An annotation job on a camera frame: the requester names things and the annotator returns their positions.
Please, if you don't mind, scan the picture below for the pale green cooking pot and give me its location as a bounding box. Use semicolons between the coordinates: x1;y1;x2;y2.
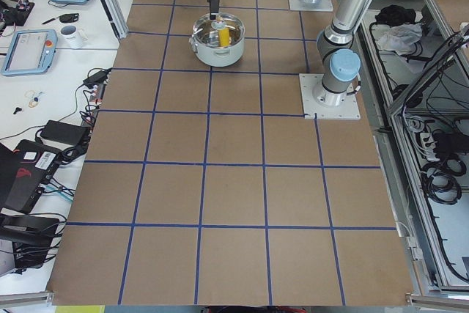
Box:
189;35;245;67

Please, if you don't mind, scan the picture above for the yellow corn cob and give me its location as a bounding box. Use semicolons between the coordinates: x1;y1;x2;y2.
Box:
218;27;230;47

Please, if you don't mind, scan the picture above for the black laptop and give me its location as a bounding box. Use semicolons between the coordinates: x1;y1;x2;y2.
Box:
4;139;62;214

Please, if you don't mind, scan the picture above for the white mug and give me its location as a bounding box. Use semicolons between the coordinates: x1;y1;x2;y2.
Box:
60;25;88;49

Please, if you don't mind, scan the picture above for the black pen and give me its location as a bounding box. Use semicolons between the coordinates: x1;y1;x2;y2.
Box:
41;17;59;25

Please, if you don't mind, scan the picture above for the black power brick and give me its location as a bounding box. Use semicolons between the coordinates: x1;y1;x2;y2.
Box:
40;120;89;145

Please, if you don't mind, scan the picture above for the black cloth bundle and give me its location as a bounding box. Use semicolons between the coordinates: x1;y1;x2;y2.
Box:
375;4;416;27

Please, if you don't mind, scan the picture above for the black power adapter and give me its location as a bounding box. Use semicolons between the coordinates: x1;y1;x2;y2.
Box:
83;68;111;88

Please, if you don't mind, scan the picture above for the near blue teach pendant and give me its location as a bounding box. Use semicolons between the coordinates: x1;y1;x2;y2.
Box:
1;29;58;76

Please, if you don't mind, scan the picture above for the white crumpled cloth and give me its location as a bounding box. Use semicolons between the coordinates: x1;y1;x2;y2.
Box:
377;24;423;55

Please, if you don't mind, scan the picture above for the glass pot lid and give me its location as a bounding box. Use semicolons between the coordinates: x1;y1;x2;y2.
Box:
191;12;245;48

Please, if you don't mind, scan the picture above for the brown paper table cover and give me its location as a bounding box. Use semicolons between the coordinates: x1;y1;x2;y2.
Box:
48;0;413;306

